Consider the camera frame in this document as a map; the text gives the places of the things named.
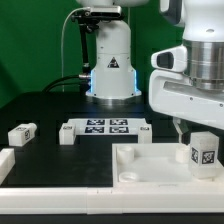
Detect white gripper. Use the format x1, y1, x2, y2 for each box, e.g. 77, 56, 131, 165
149, 70, 224, 143

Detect white square tabletop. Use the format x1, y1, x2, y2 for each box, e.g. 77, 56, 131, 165
112, 143, 224, 187

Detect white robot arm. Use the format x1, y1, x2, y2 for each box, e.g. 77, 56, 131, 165
76, 0, 224, 130

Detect white U-shaped fence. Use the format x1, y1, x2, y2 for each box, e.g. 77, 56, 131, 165
0, 148, 224, 214

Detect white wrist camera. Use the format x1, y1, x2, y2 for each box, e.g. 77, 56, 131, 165
151, 45, 187, 72

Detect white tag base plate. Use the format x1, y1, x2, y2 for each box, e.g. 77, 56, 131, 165
67, 118, 145, 135

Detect black cables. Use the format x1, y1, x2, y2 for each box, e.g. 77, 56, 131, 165
41, 74, 92, 94

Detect black camera on stand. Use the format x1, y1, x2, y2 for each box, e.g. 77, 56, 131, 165
71, 6, 123, 74

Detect grey camera cable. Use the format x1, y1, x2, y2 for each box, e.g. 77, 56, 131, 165
60, 6, 91, 93

